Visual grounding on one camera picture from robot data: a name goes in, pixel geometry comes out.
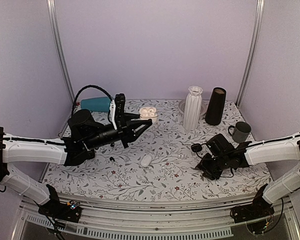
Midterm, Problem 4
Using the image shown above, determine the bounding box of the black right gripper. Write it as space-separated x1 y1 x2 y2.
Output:
196 152 230 180

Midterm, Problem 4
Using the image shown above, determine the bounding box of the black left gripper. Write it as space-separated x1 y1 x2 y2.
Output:
84 112 152 151

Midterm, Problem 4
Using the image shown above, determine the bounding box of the cream earbud charging case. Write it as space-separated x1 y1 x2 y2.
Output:
139 106 158 124

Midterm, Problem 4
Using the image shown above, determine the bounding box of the black earbud case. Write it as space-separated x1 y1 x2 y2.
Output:
191 143 203 153

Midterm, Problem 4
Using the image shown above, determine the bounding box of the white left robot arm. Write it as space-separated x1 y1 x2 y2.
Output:
0 109 152 217

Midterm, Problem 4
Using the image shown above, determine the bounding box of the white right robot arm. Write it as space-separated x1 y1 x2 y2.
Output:
117 118 295 208

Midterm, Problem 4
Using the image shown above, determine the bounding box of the white oval charging case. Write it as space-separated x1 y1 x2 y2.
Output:
140 154 153 167

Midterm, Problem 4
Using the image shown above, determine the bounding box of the grey mug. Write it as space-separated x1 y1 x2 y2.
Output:
228 121 252 143

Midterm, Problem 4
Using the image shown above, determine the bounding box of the black tall tumbler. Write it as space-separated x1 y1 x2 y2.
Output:
205 87 227 126

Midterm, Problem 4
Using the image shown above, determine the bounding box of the white pleated vase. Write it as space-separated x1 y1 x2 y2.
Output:
183 86 203 131

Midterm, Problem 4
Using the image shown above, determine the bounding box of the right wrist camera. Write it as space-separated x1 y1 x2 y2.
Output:
205 133 235 157

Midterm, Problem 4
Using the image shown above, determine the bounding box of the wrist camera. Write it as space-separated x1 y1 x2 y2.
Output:
109 93 126 130
205 133 235 157

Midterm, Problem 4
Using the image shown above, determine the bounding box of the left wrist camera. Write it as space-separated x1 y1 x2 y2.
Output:
109 93 126 130

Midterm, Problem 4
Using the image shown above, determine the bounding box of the black right camera cable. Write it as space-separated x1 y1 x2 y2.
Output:
191 142 253 178

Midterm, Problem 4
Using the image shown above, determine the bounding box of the black camera cable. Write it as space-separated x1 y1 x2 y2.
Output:
191 142 253 178
71 84 113 113

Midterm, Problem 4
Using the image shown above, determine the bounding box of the black left camera cable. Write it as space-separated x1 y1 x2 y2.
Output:
71 84 113 113

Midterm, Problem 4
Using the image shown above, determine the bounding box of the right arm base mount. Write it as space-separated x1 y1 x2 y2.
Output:
230 184 275 223

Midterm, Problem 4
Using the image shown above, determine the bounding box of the aluminium front rail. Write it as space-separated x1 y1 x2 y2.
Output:
12 193 300 240

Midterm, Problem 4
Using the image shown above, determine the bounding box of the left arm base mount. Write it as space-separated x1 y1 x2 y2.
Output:
38 184 83 223

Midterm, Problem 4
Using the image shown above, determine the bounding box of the aluminium corner post left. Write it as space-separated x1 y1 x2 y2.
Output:
46 0 75 103

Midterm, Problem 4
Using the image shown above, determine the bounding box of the aluminium corner post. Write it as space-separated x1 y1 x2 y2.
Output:
46 0 75 103
235 0 265 109

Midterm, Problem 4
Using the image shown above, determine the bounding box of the aluminium corner post right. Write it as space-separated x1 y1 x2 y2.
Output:
235 0 265 109

